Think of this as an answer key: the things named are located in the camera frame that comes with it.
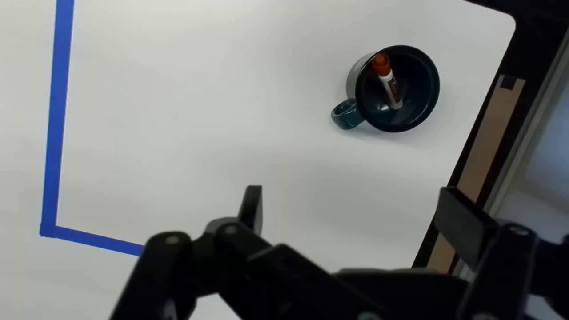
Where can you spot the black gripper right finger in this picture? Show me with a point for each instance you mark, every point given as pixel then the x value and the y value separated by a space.
pixel 509 268

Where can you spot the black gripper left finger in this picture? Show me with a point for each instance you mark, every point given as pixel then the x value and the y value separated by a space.
pixel 178 268

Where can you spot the dark blue mug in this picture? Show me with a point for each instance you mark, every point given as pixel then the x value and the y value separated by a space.
pixel 411 99

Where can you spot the brown wooden board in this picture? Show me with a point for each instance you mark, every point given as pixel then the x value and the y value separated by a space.
pixel 486 154

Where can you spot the aluminium rail frame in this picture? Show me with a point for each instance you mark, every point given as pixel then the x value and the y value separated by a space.
pixel 534 125

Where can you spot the blue tape outline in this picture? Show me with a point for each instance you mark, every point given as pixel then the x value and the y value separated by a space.
pixel 56 118

